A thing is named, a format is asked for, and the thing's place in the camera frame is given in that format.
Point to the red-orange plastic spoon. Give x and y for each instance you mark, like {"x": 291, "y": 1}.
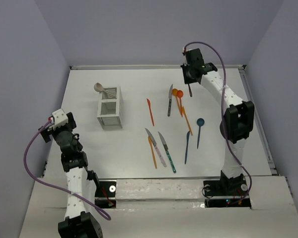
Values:
{"x": 179, "y": 96}

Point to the steel knife dark handle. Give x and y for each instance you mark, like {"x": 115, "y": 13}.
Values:
{"x": 169, "y": 100}

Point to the orange plastic knife front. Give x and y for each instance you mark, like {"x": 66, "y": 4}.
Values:
{"x": 152, "y": 152}

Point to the white foam front board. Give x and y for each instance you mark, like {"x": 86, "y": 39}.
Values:
{"x": 174, "y": 208}

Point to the orange plastic knife long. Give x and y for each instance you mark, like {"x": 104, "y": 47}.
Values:
{"x": 187, "y": 121}

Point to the yellow-orange plastic spoon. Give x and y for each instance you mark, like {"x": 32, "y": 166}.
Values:
{"x": 174, "y": 93}

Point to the red-orange plastic knife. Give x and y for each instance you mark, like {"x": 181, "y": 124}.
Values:
{"x": 150, "y": 111}

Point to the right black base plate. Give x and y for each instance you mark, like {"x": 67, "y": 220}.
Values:
{"x": 218, "y": 197}

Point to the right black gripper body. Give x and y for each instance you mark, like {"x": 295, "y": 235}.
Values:
{"x": 186, "y": 73}

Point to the beige wooden spoon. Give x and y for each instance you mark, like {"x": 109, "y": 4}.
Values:
{"x": 99, "y": 88}

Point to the aluminium rail back edge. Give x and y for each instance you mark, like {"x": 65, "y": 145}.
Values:
{"x": 146, "y": 66}

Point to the aluminium rail right edge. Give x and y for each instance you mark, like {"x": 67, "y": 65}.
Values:
{"x": 271, "y": 163}

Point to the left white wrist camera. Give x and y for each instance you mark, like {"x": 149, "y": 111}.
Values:
{"x": 58, "y": 118}

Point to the dark brown wooden spoon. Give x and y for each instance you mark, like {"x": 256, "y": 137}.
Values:
{"x": 190, "y": 91}

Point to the blue plastic knife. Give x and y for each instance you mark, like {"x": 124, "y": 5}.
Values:
{"x": 187, "y": 147}

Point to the aluminium rail edge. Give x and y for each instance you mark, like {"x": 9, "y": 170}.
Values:
{"x": 146, "y": 66}
{"x": 271, "y": 163}

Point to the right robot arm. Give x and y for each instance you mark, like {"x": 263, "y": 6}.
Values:
{"x": 235, "y": 127}

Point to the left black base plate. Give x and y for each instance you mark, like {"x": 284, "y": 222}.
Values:
{"x": 105, "y": 195}

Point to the steel knife pink handle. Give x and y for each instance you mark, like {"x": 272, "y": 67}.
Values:
{"x": 156, "y": 148}

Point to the white two-compartment utensil caddy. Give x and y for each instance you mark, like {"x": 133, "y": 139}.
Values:
{"x": 110, "y": 108}

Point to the steel knife green handle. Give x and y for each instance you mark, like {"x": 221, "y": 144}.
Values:
{"x": 167, "y": 152}

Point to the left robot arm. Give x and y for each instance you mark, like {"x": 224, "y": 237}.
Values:
{"x": 79, "y": 221}

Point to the blue plastic spoon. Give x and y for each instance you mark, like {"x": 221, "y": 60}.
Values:
{"x": 200, "y": 123}

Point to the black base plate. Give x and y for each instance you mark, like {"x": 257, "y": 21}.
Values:
{"x": 105, "y": 195}
{"x": 218, "y": 197}

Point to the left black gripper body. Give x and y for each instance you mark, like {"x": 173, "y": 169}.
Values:
{"x": 68, "y": 127}

